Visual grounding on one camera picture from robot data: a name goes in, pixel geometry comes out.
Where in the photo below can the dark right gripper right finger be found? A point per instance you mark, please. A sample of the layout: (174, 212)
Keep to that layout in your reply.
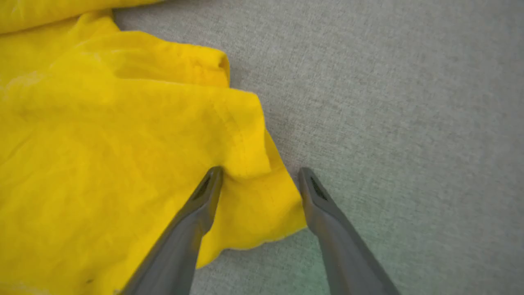
(344, 254)

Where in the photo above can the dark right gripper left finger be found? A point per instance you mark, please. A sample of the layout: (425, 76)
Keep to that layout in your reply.
(180, 254)

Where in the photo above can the yellow garment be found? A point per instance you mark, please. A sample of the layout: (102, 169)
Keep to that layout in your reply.
(102, 143)

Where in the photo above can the grey fabric sofa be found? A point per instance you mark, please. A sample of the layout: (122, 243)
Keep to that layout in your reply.
(409, 123)

